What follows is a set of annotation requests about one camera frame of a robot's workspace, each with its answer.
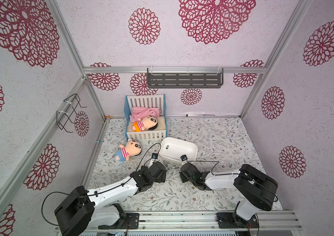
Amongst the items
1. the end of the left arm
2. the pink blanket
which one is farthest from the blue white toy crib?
the end of the left arm

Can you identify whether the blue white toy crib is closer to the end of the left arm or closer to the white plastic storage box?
the white plastic storage box

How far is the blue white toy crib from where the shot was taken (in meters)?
→ 1.02

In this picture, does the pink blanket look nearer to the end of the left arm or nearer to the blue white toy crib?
the blue white toy crib

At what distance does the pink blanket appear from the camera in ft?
3.55
